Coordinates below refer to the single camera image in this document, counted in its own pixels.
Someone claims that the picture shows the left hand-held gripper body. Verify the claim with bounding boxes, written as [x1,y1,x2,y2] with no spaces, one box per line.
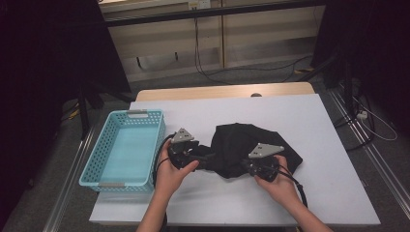
[167,128,201,170]

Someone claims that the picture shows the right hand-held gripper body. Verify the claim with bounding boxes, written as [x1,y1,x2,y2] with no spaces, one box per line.
[248,142,285,184]

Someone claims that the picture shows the black pants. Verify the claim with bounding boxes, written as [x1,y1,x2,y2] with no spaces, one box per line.
[197,123,304,180]

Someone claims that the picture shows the light blue plastic basket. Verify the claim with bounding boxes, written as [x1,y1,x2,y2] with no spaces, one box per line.
[78,109,167,194]

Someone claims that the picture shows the person's left hand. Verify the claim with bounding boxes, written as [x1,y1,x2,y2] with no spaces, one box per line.
[155,141,200,196]

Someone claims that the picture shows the person's right hand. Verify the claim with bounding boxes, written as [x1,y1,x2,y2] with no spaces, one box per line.
[254,155,301,207]

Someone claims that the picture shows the white table mat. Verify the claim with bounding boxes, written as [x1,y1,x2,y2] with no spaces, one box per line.
[89,94,381,226]

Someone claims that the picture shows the yellow floor tape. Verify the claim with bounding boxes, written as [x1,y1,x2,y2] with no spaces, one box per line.
[293,66,315,75]

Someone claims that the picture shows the black metal stand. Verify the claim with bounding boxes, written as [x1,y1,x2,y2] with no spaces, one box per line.
[298,51,356,112]
[76,80,136,141]

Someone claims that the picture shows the black metal bar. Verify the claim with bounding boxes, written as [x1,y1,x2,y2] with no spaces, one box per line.
[102,0,327,28]

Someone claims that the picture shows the black curtain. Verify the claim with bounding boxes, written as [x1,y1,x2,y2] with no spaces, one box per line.
[310,0,410,136]
[0,0,132,226]

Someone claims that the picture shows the left hand-held gripper black cable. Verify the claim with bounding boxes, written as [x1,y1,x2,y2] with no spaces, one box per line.
[151,133,178,232]

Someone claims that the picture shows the hand-held gripper black cable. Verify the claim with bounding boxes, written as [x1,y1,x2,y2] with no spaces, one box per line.
[277,162,309,209]
[151,133,178,232]

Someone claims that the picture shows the right hand-held gripper black cable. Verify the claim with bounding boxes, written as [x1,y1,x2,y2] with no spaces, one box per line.
[277,162,309,209]

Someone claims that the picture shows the black floor cable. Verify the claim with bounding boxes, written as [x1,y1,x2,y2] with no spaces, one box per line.
[206,53,314,83]

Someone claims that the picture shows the black hanging cable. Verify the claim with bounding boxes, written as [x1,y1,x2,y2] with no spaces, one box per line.
[192,16,233,86]

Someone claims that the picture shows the bundle of black cables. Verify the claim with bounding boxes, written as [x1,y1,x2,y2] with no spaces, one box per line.
[333,90,377,153]

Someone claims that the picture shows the aluminium floor rail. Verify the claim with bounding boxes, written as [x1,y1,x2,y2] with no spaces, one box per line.
[42,127,97,232]
[328,88,410,212]

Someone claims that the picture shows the thin white cable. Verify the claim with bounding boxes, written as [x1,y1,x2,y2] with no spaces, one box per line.
[351,96,399,142]

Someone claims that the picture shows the white wall socket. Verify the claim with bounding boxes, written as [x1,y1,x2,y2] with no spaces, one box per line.
[188,0,212,10]

